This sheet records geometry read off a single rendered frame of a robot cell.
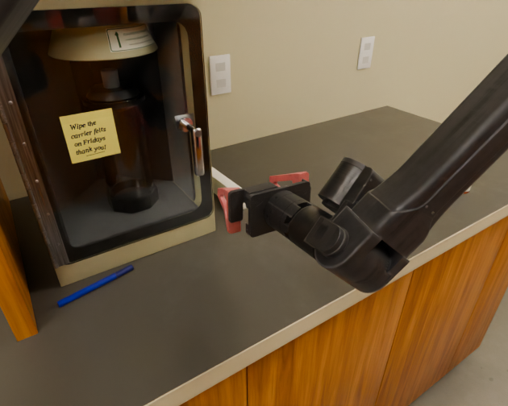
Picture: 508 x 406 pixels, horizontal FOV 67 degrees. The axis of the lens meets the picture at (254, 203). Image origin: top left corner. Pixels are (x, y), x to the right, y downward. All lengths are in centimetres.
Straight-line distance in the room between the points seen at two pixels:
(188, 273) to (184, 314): 10
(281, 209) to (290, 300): 24
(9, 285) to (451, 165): 59
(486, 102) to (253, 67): 94
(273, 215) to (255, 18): 85
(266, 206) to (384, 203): 18
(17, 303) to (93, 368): 15
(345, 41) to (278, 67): 30
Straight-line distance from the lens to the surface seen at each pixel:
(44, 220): 70
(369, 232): 39
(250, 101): 131
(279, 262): 77
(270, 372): 78
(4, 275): 65
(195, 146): 67
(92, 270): 79
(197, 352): 63
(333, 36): 148
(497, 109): 42
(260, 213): 52
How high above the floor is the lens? 144
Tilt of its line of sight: 32 degrees down
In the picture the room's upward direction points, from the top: straight up
